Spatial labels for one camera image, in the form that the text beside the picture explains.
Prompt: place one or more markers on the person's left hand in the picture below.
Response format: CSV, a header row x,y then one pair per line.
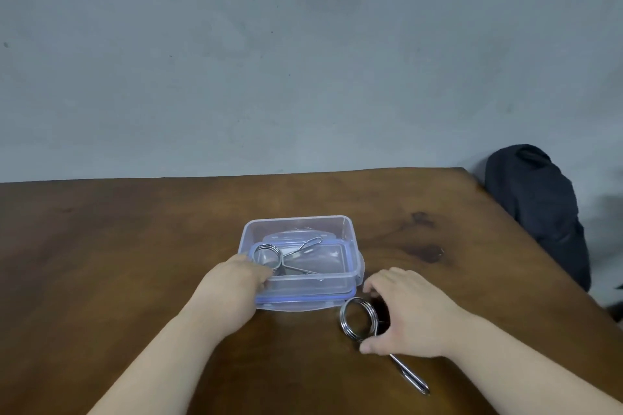
x,y
226,298

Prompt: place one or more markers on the person's left forearm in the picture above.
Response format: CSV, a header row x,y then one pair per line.
x,y
160,366

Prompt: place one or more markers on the metal spring clip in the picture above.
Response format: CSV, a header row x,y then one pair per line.
x,y
351,327
277,258

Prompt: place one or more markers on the person's left fingers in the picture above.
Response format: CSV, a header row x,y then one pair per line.
x,y
250,271

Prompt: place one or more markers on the dark fabric bag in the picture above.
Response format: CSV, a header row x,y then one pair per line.
x,y
540,205

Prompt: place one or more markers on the clear plastic container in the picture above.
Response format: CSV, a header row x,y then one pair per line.
x,y
336,234

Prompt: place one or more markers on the clear lid with blue seal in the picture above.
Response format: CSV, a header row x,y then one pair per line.
x,y
359,278

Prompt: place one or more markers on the person's right hand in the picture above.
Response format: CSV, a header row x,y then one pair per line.
x,y
421,320

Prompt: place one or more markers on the person's right thumb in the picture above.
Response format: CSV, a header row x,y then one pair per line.
x,y
374,345

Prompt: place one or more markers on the person's right forearm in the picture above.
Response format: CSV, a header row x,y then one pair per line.
x,y
530,371

